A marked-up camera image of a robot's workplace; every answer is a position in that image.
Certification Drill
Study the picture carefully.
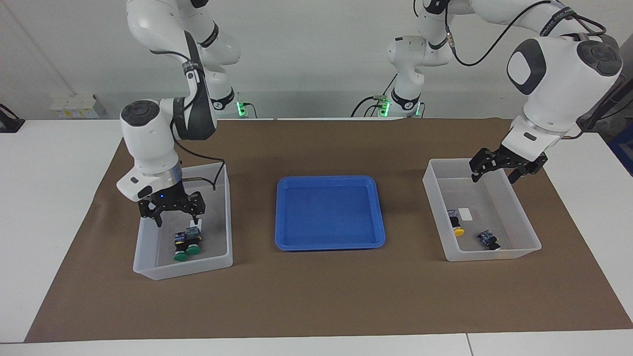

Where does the yellow push button switch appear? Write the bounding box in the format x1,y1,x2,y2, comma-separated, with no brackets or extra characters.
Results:
448,210,465,237
477,229,501,251

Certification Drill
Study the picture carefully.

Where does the translucent white plastic box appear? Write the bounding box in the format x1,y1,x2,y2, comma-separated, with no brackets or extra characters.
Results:
133,162,234,281
423,158,542,262

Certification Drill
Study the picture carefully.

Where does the black stand pole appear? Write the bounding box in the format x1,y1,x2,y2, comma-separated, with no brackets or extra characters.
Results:
576,79,633,132

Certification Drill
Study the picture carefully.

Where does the blue crate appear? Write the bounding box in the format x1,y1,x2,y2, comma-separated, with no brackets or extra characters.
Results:
607,124,633,177

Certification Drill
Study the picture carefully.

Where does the blue plastic tray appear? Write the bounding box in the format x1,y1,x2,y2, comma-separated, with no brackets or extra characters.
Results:
274,175,386,252

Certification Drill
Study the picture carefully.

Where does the brown table mat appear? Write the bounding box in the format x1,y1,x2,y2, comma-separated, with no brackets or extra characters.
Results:
24,118,633,344

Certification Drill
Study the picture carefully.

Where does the black clamp device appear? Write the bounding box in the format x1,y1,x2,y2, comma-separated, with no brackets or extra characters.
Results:
0,104,25,133

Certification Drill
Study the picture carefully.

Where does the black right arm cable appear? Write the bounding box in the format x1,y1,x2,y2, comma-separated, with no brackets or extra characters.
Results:
148,47,227,192

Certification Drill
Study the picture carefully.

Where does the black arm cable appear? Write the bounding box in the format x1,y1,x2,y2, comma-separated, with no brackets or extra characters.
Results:
414,0,609,67
148,47,227,192

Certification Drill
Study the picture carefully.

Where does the white wall socket box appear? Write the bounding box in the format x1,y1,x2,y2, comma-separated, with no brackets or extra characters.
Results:
49,94,107,119

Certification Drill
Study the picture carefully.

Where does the black base cable bundle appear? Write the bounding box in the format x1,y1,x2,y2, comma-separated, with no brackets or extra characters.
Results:
350,72,399,118

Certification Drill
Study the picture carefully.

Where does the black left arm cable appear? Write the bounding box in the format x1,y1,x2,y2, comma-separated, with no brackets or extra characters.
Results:
414,0,609,67

